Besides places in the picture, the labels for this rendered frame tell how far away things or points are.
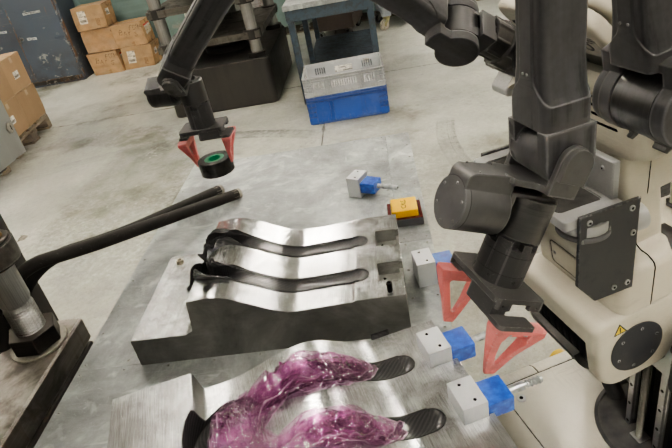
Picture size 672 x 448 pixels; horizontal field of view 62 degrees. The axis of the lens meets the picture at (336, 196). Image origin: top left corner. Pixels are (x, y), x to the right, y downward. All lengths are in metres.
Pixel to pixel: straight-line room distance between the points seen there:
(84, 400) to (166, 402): 0.28
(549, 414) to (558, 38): 1.15
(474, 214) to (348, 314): 0.45
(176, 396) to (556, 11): 0.69
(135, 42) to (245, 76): 2.88
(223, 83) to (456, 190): 4.41
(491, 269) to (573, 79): 0.22
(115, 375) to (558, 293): 0.82
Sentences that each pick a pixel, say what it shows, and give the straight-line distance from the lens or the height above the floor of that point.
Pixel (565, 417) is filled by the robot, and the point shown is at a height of 0.28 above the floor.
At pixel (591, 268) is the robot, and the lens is 0.89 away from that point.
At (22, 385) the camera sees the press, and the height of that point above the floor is 0.79.
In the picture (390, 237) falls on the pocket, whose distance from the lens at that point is 1.12.
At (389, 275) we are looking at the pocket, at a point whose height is 0.86.
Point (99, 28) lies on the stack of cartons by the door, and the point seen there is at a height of 0.54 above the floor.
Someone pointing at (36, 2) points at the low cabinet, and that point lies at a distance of 7.75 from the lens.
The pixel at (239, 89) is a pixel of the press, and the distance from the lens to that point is 4.91.
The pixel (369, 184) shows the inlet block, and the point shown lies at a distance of 1.39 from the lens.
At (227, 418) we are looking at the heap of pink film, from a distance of 0.83.
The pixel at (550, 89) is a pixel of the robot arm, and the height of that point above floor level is 1.29.
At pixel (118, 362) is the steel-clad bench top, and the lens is 1.16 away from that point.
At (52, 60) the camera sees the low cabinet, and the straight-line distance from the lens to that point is 7.87.
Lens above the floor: 1.49
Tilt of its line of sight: 28 degrees down
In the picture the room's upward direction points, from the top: 12 degrees counter-clockwise
